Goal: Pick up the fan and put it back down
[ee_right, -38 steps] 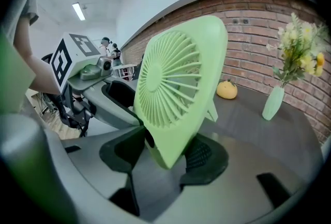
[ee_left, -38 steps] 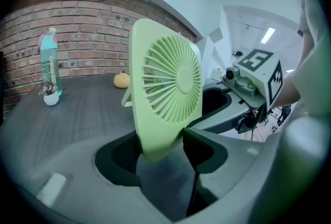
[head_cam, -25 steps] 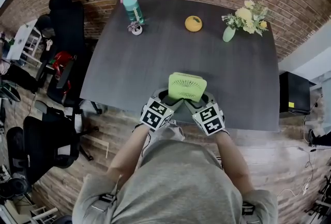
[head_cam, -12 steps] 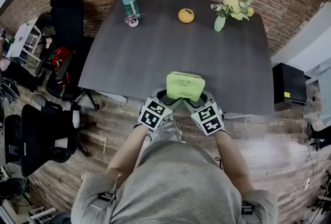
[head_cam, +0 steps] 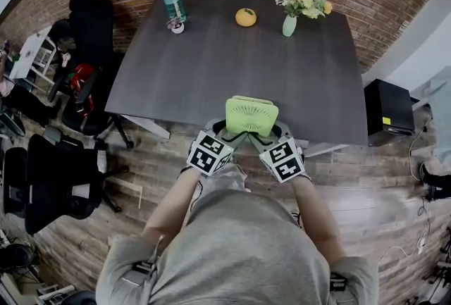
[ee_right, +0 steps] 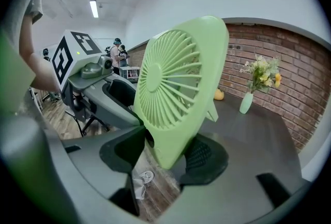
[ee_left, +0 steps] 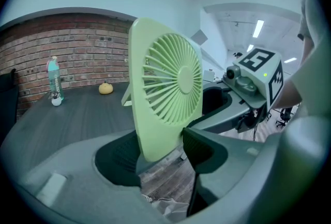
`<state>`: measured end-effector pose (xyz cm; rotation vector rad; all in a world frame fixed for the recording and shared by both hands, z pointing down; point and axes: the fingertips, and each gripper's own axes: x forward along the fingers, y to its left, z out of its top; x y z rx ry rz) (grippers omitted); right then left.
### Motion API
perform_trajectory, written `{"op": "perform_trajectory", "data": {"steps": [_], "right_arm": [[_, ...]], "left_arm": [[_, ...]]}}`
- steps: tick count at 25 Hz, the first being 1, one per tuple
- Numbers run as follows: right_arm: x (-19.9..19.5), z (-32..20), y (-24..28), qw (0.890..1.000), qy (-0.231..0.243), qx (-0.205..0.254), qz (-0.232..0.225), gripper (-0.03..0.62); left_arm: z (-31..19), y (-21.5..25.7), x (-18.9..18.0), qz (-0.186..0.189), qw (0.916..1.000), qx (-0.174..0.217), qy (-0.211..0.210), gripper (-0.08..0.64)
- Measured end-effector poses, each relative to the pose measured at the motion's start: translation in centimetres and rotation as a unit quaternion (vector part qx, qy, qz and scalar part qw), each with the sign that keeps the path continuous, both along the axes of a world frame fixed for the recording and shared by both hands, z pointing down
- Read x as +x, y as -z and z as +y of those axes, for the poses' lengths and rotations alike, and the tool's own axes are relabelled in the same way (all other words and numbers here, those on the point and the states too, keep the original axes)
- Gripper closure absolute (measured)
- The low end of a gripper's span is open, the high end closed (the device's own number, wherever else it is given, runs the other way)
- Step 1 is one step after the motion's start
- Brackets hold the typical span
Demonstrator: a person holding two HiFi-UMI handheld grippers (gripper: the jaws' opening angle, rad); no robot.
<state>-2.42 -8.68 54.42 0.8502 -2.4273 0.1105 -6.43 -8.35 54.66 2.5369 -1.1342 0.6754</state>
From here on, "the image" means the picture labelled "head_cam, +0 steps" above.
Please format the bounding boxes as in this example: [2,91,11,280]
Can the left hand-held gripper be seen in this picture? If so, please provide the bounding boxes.
[185,118,251,178]

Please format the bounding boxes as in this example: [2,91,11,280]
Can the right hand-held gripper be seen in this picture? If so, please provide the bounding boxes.
[247,123,314,185]

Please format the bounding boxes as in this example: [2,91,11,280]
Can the small green desk fan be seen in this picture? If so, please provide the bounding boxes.
[225,95,279,138]

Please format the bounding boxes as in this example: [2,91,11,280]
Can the person's right forearm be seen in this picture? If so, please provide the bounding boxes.
[290,176,348,264]

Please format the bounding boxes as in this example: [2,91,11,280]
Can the person's left forearm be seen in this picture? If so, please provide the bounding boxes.
[140,168,204,248]

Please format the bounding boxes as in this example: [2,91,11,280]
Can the person's grey trousers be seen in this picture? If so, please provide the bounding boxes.
[202,162,249,194]

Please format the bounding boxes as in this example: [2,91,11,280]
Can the white table leg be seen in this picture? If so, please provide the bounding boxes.
[304,143,350,158]
[121,114,172,139]

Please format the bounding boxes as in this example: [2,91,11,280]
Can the pale green vase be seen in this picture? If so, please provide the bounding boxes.
[282,13,297,38]

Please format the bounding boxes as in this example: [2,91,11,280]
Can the small potted plant white pot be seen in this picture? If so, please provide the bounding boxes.
[166,17,185,35]

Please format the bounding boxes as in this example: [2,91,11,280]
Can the orange fruit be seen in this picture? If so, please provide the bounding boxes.
[235,7,258,27]

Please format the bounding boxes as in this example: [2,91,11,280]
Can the person's grey shirt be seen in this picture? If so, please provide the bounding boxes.
[95,189,380,305]

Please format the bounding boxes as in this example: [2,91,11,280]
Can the black cabinet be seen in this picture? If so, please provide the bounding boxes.
[364,78,416,147]

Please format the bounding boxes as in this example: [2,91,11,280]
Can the teal water bottle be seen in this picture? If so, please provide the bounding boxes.
[158,0,187,23]

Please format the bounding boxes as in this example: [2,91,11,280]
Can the red bag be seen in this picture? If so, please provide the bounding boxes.
[69,63,96,118]

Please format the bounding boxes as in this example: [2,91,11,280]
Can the tall black office chair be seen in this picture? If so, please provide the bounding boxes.
[47,0,135,149]

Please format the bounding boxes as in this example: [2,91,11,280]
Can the black mesh office chair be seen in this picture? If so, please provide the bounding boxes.
[2,147,28,219]
[24,133,130,236]

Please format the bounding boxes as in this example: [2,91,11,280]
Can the black round seat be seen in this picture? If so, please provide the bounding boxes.
[59,289,98,305]

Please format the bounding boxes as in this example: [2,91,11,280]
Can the white charger cable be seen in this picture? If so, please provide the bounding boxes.
[378,228,429,262]

